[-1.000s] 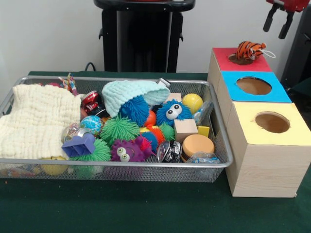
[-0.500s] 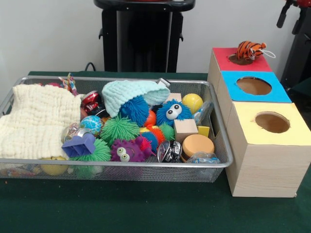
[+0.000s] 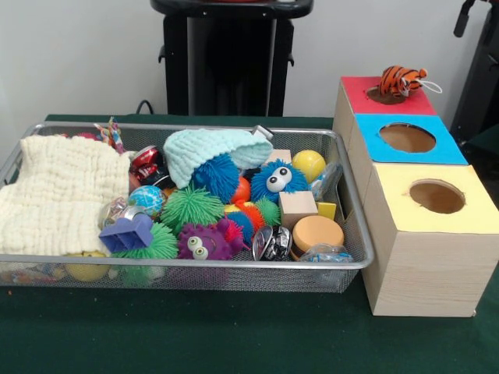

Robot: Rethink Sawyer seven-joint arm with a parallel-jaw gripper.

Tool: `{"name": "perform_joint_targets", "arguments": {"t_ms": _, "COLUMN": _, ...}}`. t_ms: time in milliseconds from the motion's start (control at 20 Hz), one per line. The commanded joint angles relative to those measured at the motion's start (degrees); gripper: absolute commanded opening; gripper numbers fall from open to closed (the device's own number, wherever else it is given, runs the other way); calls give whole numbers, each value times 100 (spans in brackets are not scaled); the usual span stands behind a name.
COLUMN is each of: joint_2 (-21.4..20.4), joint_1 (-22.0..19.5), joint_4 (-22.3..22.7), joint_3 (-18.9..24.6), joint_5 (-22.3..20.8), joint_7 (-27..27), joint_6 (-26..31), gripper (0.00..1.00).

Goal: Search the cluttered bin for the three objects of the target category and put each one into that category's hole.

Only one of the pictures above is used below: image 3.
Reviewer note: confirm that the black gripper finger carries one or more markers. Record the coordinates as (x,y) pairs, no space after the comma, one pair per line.
(463,17)

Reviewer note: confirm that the orange tiger striped toy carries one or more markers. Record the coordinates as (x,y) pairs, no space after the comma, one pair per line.
(401,80)

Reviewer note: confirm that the clear blue plastic packet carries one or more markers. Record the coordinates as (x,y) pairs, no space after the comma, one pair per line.
(327,181)

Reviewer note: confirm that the red black packet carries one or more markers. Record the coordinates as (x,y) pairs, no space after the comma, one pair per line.
(146,162)

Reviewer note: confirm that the wooden box with three holes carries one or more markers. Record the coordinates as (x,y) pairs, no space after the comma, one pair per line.
(425,257)

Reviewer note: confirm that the clear mesh bin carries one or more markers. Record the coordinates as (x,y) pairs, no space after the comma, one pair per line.
(347,234)

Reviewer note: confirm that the black chair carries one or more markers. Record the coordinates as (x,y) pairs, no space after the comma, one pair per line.
(483,93)

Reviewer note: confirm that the yellow ball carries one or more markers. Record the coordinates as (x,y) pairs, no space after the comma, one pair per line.
(309,165)

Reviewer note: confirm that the yellow block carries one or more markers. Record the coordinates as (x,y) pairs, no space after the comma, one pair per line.
(327,210)

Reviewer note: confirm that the blue fuzzy ball with eyes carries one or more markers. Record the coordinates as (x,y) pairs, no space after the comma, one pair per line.
(279,181)

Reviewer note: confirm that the wooden cube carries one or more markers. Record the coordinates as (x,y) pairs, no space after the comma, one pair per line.
(298,209)

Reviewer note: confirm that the round wooden disc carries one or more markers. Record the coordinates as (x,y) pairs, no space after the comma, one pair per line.
(316,234)

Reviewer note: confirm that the clear crumpled plastic packet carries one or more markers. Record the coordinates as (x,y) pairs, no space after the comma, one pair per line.
(326,253)

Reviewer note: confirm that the mint green knit cloth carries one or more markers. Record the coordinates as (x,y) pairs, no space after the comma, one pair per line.
(203,148)

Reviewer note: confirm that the black silver round toy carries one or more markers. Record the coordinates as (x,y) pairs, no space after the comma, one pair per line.
(271,242)

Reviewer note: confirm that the small green spiky ball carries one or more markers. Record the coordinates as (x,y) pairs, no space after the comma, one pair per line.
(191,207)

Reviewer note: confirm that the purple spiky ball with eyes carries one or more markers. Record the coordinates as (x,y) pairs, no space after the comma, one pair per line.
(204,241)

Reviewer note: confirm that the blue globe ball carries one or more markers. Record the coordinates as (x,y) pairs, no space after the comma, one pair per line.
(146,201)

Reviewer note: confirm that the large green spiky ball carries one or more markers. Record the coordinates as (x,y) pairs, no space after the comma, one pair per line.
(162,243)

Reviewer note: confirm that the silver can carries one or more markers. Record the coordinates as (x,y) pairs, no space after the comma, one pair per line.
(117,209)

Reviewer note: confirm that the purple plastic block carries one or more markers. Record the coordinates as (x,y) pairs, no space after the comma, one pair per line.
(129,234)

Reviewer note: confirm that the cream waffle cloth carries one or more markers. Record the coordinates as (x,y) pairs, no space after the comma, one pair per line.
(58,187)

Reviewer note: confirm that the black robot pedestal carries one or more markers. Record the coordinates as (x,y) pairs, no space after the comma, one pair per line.
(234,62)

